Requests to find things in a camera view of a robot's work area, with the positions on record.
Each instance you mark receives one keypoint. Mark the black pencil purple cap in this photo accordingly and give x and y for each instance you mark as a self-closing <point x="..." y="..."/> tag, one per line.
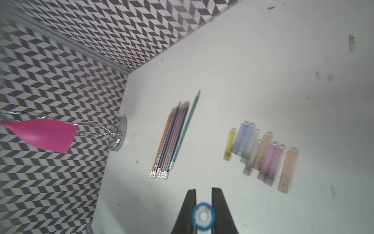
<point x="159" y="151"/>

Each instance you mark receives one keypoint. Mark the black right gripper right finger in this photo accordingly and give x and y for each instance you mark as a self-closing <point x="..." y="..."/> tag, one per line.
<point x="224" y="223"/>

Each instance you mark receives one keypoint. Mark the light blue pencil cap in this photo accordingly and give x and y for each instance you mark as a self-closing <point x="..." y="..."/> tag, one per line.
<point x="203" y="216"/>

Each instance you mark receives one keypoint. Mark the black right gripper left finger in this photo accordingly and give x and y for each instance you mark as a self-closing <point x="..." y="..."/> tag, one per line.
<point x="184" y="222"/>

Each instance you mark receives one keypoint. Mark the pink purple pencil cap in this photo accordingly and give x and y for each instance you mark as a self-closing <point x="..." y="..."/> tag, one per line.
<point x="267" y="160"/>

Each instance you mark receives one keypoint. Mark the red pencil blue cap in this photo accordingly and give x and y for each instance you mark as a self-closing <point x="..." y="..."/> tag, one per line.
<point x="175" y="138"/>

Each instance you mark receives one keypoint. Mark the wire glass rack stand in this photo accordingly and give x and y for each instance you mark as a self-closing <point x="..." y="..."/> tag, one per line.
<point x="116" y="132"/>

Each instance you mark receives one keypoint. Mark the teal pencil clear cap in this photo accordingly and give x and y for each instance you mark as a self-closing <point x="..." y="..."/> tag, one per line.
<point x="161" y="175"/>

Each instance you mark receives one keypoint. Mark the green tinted pencil cap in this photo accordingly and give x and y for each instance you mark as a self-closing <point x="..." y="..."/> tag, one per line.
<point x="251" y="158"/>

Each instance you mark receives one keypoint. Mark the pink plastic wine glass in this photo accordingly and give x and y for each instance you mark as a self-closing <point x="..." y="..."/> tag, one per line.
<point x="44" y="134"/>

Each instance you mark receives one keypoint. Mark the dark blue pencil purple cap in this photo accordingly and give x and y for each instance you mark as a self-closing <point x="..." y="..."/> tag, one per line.
<point x="166" y="140"/>

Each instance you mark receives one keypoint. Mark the light orange pencil cap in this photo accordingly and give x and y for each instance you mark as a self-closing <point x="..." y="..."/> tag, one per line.
<point x="287" y="170"/>

